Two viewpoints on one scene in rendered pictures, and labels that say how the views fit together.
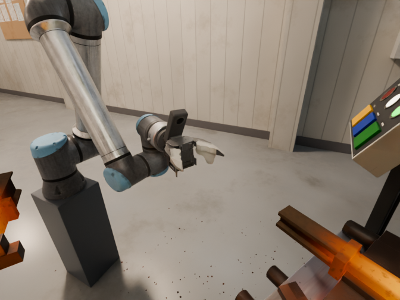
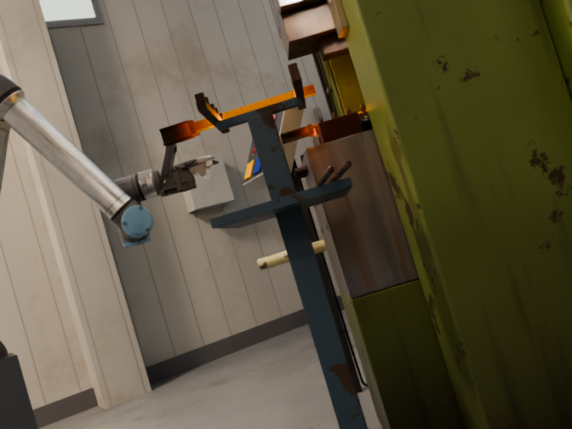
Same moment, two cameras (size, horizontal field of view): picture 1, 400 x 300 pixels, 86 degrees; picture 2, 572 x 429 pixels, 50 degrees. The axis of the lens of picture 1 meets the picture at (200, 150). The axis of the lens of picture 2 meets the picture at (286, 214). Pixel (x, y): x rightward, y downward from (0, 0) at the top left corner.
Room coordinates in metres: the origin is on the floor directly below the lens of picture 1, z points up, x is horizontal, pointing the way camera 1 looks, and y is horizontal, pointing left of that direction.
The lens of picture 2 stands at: (-0.75, 1.54, 0.68)
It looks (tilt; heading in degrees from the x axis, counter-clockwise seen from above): 2 degrees up; 303
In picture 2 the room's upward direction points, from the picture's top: 17 degrees counter-clockwise
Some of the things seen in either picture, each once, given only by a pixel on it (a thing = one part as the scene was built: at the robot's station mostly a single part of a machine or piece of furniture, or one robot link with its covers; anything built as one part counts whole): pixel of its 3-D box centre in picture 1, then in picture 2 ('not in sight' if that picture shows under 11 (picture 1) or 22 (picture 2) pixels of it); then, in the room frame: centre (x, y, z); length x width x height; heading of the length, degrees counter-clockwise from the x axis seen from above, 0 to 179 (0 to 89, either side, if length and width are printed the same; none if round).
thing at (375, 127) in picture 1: (367, 136); not in sight; (0.55, -0.47, 1.01); 0.07 x 0.05 x 0.07; 149
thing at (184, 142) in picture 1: (176, 148); (175, 179); (0.56, 0.07, 0.97); 0.12 x 0.08 x 0.09; 34
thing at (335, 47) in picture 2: not in sight; (364, 37); (-0.03, -0.33, 1.24); 0.30 x 0.07 x 0.06; 34
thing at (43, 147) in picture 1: (55, 154); not in sight; (0.89, 0.68, 0.79); 0.17 x 0.15 x 0.18; 143
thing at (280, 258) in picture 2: not in sight; (314, 248); (0.46, -0.45, 0.62); 0.44 x 0.05 x 0.05; 34
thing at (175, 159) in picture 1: (177, 166); (202, 167); (0.46, 0.06, 0.98); 0.09 x 0.03 x 0.06; 5
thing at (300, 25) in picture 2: not in sight; (345, 20); (0.01, -0.33, 1.32); 0.42 x 0.20 x 0.10; 34
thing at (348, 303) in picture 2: not in sight; (451, 340); (-0.02, -0.29, 0.23); 0.56 x 0.38 x 0.47; 34
